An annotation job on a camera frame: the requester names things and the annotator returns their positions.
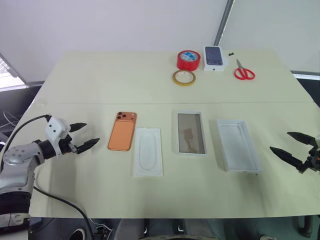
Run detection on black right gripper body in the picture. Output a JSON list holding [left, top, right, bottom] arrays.
[[298, 146, 320, 174]]

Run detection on white paper insert tray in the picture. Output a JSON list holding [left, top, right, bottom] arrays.
[[132, 127, 165, 178]]

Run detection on grey diagonal wall rail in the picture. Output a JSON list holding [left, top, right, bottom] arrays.
[[213, 0, 236, 47]]

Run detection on white box dark phone print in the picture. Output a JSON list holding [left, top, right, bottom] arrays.
[[202, 45, 230, 73]]

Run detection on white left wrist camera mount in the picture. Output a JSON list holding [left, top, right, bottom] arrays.
[[44, 116, 71, 157]]

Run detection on red tape roll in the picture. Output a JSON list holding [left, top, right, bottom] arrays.
[[176, 49, 202, 72]]

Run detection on white cable bundle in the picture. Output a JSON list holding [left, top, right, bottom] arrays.
[[1, 109, 20, 131]]

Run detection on dark desk with white edge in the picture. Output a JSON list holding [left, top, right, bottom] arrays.
[[291, 70, 320, 108]]

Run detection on black side furniture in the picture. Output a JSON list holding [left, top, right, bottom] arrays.
[[0, 79, 46, 151]]

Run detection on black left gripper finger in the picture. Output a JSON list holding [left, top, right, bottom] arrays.
[[69, 122, 88, 134], [75, 137, 101, 155]]

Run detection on red handled scissors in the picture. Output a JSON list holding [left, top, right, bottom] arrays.
[[234, 58, 256, 81]]

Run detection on yellow tape roll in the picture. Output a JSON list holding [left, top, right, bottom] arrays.
[[171, 69, 198, 88]]

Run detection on orange smartphone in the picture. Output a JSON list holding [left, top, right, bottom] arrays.
[[107, 111, 138, 152]]

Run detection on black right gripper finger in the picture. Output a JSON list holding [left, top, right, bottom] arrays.
[[286, 131, 317, 146], [269, 146, 305, 171]]

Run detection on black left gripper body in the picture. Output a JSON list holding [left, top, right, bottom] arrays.
[[58, 135, 79, 155]]

